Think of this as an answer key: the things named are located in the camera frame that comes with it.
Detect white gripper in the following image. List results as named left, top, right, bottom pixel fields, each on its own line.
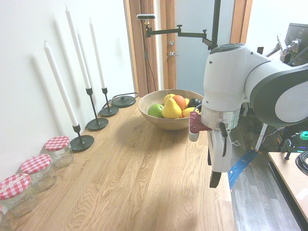
left=207, top=127, right=233, bottom=189

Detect yellow pear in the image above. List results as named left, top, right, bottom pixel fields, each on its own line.
left=161, top=93, right=182, bottom=119

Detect white stand leg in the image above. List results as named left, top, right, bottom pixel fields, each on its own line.
left=255, top=124, right=268, bottom=152

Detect round wooden bowl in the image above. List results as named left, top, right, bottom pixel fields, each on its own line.
left=138, top=89, right=205, bottom=131

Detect black table clamp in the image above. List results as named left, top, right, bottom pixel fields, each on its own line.
left=281, top=138, right=299, bottom=161

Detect light wooden side table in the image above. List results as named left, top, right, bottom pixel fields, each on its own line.
left=268, top=151, right=308, bottom=229

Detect dark green avocado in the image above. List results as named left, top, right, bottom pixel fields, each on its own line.
left=188, top=98, right=204, bottom=109

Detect orange fruit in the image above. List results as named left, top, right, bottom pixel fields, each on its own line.
left=173, top=95, right=186, bottom=110

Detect green apple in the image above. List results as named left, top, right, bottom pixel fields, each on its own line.
left=147, top=103, right=165, bottom=118

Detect black round kettle base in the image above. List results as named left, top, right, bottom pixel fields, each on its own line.
left=111, top=95, right=136, bottom=108

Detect medium black candle holder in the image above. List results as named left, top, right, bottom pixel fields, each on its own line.
left=99, top=87, right=119, bottom=118

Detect tall black candle holder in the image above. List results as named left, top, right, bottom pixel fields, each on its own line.
left=86, top=88, right=109, bottom=131

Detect short black candle holder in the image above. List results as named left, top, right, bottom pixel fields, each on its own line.
left=70, top=124, right=95, bottom=153

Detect black vertical pole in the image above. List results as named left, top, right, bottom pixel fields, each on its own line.
left=211, top=0, right=221, bottom=49

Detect glass jar red checkered lid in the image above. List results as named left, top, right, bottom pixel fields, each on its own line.
left=20, top=154, right=58, bottom=193
left=44, top=136, right=74, bottom=168
left=0, top=173, right=38, bottom=217

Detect black computer monitor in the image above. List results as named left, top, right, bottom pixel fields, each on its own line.
left=285, top=23, right=308, bottom=67

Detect white taper candle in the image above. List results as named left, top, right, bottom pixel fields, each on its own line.
left=43, top=40, right=79, bottom=127
left=89, top=18, right=106, bottom=89
left=65, top=4, right=92, bottom=90

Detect blue flat ribbon cable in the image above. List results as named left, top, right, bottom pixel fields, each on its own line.
left=227, top=149, right=258, bottom=191

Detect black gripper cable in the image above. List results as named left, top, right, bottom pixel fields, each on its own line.
left=218, top=122, right=228, bottom=157

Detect maroon grey wrist camera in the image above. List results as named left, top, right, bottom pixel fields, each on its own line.
left=188, top=111, right=213, bottom=141

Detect black coiled cable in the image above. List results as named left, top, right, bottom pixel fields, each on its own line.
left=295, top=151, right=308, bottom=175

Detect grey door wooden frame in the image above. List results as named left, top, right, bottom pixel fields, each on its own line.
left=123, top=0, right=253, bottom=97

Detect black kettle base cord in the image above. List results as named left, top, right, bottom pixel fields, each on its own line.
left=101, top=92, right=140, bottom=110

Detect black camera cable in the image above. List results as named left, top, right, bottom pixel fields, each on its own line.
left=143, top=36, right=159, bottom=91

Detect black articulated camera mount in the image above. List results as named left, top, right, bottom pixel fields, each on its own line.
left=144, top=20, right=218, bottom=51

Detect silver depth camera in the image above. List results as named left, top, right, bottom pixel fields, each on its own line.
left=136, top=13, right=156, bottom=21

